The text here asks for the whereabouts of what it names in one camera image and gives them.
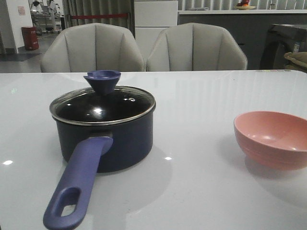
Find glass lid with blue knob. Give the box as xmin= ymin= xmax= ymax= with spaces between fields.
xmin=49 ymin=70 xmax=156 ymax=126

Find pink bowl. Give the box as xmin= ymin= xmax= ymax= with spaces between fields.
xmin=234 ymin=111 xmax=307 ymax=170

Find dark blue saucepan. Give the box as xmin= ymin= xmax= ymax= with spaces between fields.
xmin=43 ymin=85 xmax=156 ymax=230

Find right grey chair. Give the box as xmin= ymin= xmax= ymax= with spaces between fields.
xmin=146 ymin=23 xmax=248 ymax=72

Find grey chair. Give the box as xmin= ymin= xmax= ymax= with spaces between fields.
xmin=40 ymin=23 xmax=145 ymax=73
xmin=146 ymin=23 xmax=248 ymax=72

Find left grey chair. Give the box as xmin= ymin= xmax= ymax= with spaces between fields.
xmin=40 ymin=23 xmax=145 ymax=73

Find white refrigerator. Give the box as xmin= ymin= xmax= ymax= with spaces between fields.
xmin=134 ymin=0 xmax=178 ymax=59

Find red barrier tape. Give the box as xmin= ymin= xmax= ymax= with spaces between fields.
xmin=70 ymin=13 xmax=130 ymax=20

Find dark grey counter cabinet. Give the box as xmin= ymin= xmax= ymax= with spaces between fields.
xmin=178 ymin=10 xmax=307 ymax=69

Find fruit plate on counter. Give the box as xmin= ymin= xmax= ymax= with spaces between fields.
xmin=235 ymin=0 xmax=256 ymax=10

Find red bin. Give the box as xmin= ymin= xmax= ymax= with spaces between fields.
xmin=21 ymin=26 xmax=39 ymax=50

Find beige cushion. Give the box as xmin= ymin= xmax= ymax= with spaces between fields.
xmin=284 ymin=52 xmax=307 ymax=73

